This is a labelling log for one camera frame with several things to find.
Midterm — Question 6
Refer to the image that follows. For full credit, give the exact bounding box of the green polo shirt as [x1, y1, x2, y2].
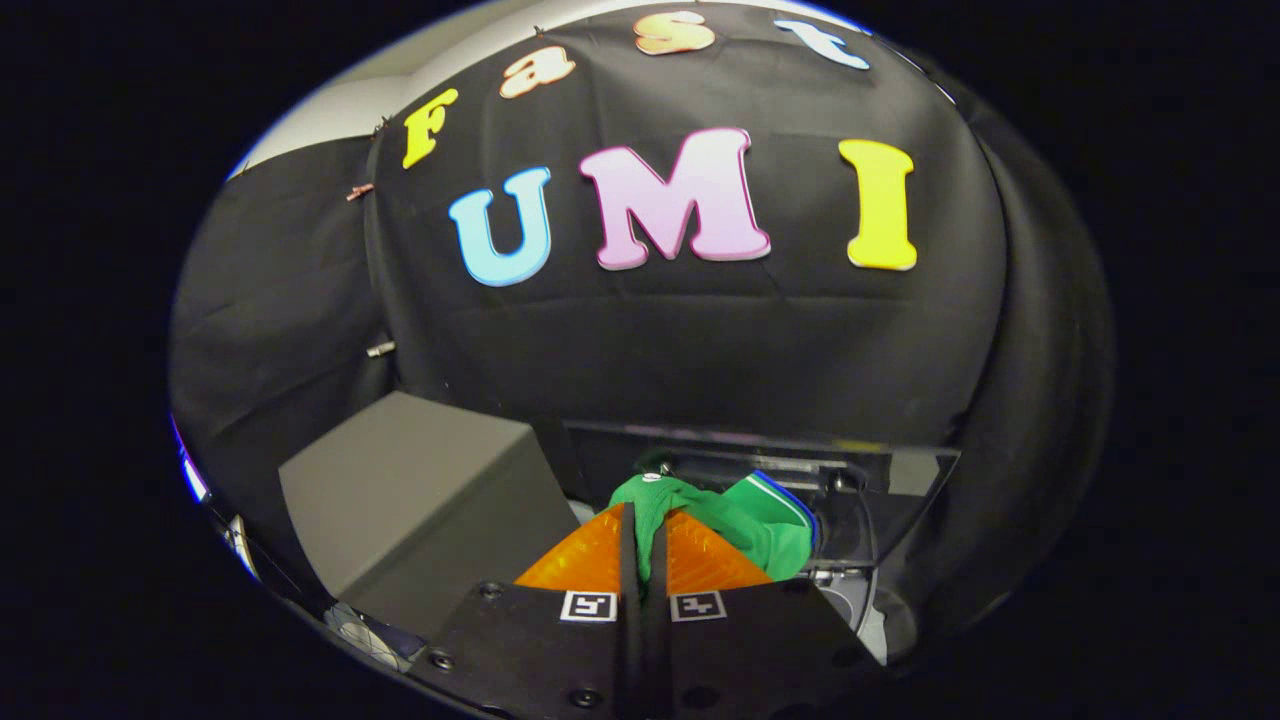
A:
[608, 470, 816, 586]

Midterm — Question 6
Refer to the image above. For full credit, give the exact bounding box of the grey washing machine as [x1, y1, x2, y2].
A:
[565, 455, 941, 666]

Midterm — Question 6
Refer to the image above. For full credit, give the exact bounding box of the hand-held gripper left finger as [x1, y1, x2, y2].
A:
[405, 503, 646, 720]

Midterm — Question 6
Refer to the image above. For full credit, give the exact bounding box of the grey cabinet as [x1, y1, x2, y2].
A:
[278, 390, 583, 641]

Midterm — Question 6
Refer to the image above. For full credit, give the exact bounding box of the black backdrop cloth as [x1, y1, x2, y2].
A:
[168, 0, 1116, 641]

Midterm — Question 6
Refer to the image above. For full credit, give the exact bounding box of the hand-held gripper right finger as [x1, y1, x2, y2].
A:
[643, 508, 889, 720]

